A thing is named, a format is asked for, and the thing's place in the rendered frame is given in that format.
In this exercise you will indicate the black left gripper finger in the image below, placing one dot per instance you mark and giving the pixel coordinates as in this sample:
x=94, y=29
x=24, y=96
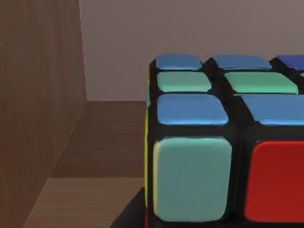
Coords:
x=135, y=213

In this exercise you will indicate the multicoloured puzzle cube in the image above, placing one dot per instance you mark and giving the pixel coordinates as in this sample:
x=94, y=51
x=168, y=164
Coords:
x=192, y=178

